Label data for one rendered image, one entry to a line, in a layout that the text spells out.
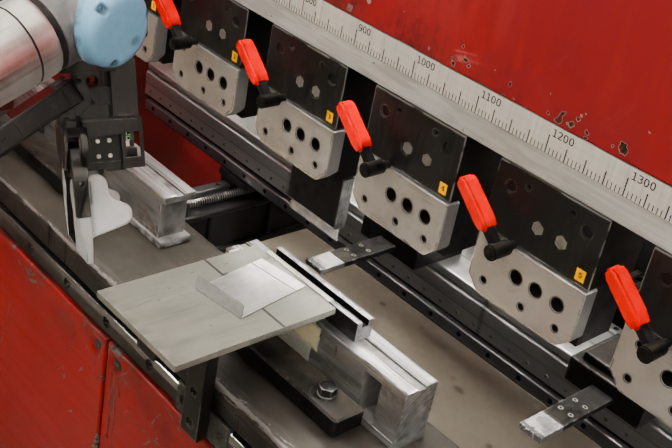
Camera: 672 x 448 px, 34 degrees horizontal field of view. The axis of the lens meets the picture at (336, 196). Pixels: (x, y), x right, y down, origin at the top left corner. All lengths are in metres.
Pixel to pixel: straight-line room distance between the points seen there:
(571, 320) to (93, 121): 0.54
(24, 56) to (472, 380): 2.37
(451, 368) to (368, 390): 1.69
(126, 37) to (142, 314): 0.54
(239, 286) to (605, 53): 0.63
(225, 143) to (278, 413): 0.68
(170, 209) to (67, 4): 0.87
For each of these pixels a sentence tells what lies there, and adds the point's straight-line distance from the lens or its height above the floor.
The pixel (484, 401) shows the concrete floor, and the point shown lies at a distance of 3.10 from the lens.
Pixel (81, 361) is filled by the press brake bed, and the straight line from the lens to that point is 1.87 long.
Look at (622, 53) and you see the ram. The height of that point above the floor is 1.50.
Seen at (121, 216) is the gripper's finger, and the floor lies 1.24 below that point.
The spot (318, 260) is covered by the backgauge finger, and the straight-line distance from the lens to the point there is 1.58.
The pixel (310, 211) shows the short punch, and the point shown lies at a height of 1.10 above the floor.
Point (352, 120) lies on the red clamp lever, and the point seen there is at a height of 1.30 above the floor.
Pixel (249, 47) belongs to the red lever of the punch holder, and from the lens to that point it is 1.45.
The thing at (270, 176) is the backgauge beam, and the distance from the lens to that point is 1.94.
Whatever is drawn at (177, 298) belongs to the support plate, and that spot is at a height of 1.00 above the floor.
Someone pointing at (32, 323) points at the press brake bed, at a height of 0.65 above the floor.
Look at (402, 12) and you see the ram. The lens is 1.28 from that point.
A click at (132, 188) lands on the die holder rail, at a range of 1.84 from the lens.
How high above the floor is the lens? 1.83
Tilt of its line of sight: 28 degrees down
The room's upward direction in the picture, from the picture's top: 11 degrees clockwise
